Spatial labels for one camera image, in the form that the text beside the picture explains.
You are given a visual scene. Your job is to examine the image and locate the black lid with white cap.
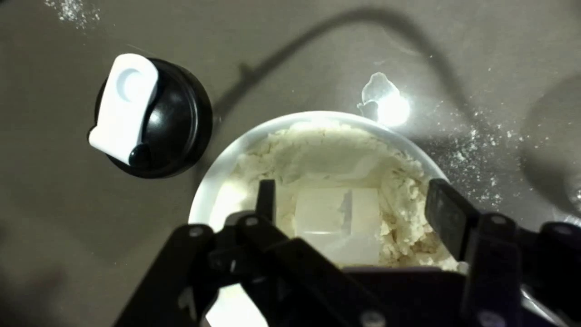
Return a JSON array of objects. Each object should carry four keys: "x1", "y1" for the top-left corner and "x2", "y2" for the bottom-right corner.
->
[{"x1": 88, "y1": 51, "x2": 215, "y2": 180}]

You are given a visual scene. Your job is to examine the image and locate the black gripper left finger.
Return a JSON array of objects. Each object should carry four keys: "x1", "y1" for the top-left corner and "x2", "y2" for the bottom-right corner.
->
[{"x1": 115, "y1": 178, "x2": 389, "y2": 327}]

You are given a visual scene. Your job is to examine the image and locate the clear plastic scoop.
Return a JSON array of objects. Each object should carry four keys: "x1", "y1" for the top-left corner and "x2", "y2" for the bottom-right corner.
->
[{"x1": 293, "y1": 185, "x2": 386, "y2": 239}]

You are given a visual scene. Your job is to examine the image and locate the white bowl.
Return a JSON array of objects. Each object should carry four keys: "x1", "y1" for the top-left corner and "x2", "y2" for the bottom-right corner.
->
[{"x1": 188, "y1": 109, "x2": 466, "y2": 327}]

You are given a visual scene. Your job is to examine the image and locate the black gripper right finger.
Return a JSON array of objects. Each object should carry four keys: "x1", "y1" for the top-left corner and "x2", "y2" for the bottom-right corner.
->
[{"x1": 426, "y1": 178, "x2": 581, "y2": 327}]

